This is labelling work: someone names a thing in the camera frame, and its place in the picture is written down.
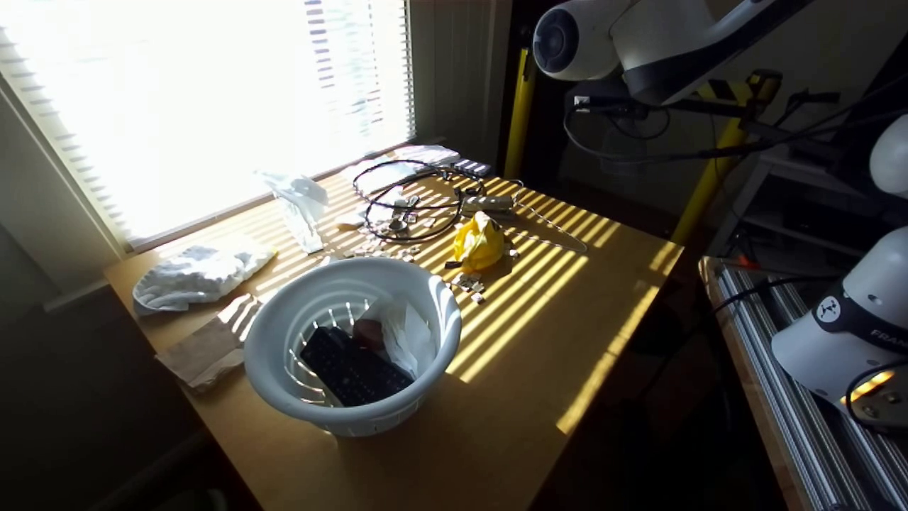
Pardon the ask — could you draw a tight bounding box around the yellow tripod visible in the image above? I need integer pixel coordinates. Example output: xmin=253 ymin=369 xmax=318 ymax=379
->
xmin=666 ymin=64 xmax=788 ymax=249

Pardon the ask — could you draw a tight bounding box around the white metal shelf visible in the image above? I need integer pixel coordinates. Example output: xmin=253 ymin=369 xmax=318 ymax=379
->
xmin=706 ymin=148 xmax=896 ymax=263

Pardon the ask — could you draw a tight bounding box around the flat white cloth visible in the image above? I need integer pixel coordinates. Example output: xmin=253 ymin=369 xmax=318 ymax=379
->
xmin=388 ymin=138 xmax=466 ymax=176

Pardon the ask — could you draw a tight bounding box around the brown paper pad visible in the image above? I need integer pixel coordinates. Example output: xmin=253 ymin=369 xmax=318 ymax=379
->
xmin=152 ymin=315 xmax=250 ymax=391

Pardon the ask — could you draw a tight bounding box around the black boom rod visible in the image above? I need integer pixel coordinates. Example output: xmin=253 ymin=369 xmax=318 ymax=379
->
xmin=564 ymin=84 xmax=845 ymax=125

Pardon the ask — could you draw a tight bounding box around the clear plastic bag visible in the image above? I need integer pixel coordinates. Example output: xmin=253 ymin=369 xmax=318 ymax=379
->
xmin=255 ymin=166 xmax=331 ymax=256

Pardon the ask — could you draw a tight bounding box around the black flat object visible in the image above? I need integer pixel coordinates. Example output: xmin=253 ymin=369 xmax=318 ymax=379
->
xmin=297 ymin=322 xmax=416 ymax=408

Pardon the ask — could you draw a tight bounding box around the white window blind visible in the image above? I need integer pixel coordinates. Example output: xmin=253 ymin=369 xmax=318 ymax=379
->
xmin=0 ymin=0 xmax=419 ymax=249

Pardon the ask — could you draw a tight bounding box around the metal robot stand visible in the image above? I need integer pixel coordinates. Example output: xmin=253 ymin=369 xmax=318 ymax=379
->
xmin=694 ymin=252 xmax=908 ymax=511

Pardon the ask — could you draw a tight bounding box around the dark power strip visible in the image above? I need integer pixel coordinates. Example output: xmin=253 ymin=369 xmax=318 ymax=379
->
xmin=450 ymin=156 xmax=499 ymax=181

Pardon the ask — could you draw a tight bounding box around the white ribbed bowl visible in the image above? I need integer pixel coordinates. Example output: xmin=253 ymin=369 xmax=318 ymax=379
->
xmin=240 ymin=256 xmax=466 ymax=440

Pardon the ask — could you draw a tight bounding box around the black power cable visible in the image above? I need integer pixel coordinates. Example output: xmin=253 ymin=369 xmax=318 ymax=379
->
xmin=350 ymin=154 xmax=494 ymax=246

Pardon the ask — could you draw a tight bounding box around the yellow pole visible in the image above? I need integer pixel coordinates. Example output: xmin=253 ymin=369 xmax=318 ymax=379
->
xmin=501 ymin=44 xmax=538 ymax=181

